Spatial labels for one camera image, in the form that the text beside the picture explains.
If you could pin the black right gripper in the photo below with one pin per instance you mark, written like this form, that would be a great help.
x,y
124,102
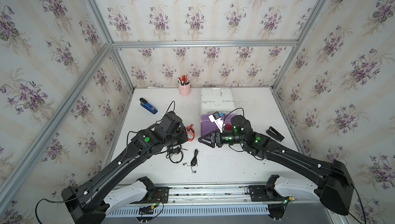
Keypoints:
x,y
217,140

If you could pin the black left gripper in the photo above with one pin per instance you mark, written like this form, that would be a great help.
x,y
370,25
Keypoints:
x,y
183,133

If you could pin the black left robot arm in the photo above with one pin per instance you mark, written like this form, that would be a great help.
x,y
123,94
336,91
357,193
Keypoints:
x,y
86,203

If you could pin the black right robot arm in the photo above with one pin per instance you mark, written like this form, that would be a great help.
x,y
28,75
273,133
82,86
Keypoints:
x,y
332,182

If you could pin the white drawer cabinet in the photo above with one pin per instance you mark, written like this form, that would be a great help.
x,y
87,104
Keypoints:
x,y
216,100

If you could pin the blue stapler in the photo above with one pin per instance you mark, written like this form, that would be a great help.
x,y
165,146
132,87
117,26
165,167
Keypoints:
x,y
145,104

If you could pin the pink pen cup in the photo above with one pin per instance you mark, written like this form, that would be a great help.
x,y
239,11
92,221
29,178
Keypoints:
x,y
184,90

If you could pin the red pens in cup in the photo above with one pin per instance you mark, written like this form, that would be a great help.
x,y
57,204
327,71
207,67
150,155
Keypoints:
x,y
184,80

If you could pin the black stapler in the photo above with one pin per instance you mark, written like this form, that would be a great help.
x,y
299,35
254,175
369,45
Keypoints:
x,y
272,132

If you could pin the black wired earphones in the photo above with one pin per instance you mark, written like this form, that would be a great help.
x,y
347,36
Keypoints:
x,y
172,151
194,161

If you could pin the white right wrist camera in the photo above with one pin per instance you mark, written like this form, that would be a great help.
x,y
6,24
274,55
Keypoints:
x,y
218,119

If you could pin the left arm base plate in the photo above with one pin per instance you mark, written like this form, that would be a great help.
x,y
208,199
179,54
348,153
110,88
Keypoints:
x,y
157,195

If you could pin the aluminium frame rail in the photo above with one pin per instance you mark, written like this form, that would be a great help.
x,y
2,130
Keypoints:
x,y
204,43

